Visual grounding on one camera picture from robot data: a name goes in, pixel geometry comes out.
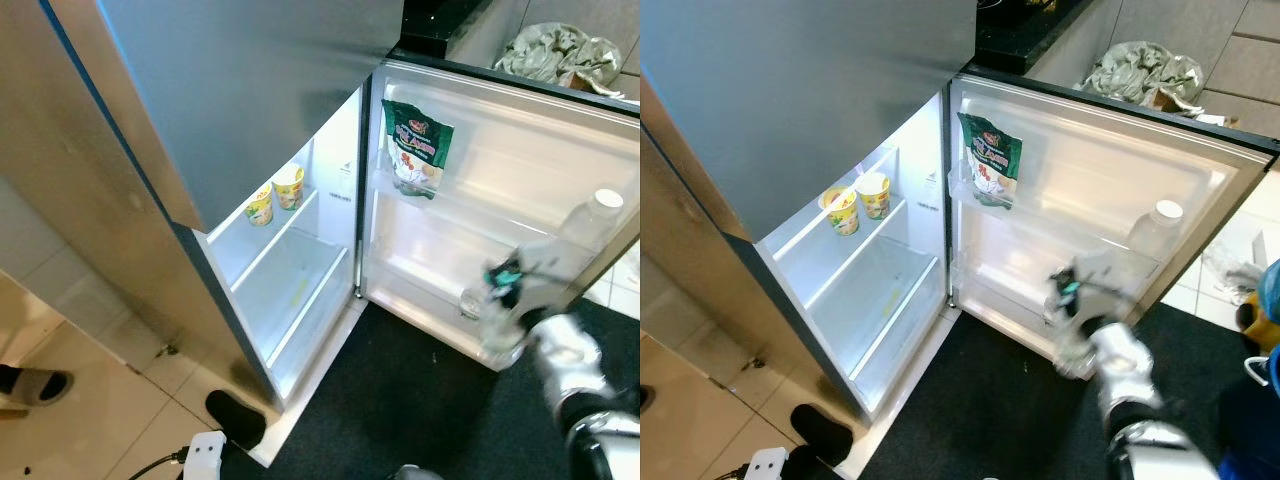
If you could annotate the grey freezer door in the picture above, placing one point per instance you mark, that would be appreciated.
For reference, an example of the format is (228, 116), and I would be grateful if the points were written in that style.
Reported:
(250, 90)
(800, 90)

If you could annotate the grey fridge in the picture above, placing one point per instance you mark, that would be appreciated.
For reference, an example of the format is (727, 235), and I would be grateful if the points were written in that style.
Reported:
(700, 280)
(100, 200)

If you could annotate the glass fridge shelf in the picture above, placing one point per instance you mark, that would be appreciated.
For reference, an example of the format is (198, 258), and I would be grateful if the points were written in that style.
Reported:
(880, 310)
(295, 300)
(250, 250)
(830, 260)

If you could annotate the yellow instant noodle cup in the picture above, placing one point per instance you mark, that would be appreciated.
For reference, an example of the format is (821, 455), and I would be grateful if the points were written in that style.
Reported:
(873, 198)
(842, 215)
(290, 190)
(260, 208)

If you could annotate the green food packet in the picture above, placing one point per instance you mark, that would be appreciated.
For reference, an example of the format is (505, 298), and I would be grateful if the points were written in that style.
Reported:
(415, 145)
(990, 160)

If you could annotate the foot in grey slipper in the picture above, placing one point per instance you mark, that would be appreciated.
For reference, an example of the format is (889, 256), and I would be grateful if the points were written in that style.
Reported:
(40, 385)

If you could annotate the clear crumpled plastic bag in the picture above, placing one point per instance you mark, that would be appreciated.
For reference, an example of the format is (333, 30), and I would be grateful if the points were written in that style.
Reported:
(1230, 270)

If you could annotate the black countertop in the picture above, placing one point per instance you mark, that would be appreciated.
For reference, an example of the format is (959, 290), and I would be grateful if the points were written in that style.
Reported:
(1020, 35)
(440, 25)

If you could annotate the large grey fridge door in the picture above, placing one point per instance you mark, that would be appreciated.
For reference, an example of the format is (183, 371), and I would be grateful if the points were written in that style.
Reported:
(1100, 150)
(520, 130)

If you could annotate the clear fridge door bin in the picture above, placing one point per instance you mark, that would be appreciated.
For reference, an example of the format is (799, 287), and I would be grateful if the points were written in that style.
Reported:
(470, 215)
(1060, 235)
(1000, 310)
(420, 300)

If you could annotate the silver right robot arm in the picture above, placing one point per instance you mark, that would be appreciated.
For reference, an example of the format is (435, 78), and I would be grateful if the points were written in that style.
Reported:
(1125, 365)
(565, 355)

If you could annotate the clear bottle white cap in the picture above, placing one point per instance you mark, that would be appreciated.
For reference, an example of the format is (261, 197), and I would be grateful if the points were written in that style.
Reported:
(590, 225)
(1150, 235)

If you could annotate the black slipper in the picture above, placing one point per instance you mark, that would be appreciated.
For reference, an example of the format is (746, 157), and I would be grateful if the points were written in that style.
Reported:
(822, 435)
(235, 420)

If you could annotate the crumpled grey plastic bag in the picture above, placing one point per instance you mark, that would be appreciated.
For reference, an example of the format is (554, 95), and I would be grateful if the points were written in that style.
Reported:
(555, 55)
(1140, 75)

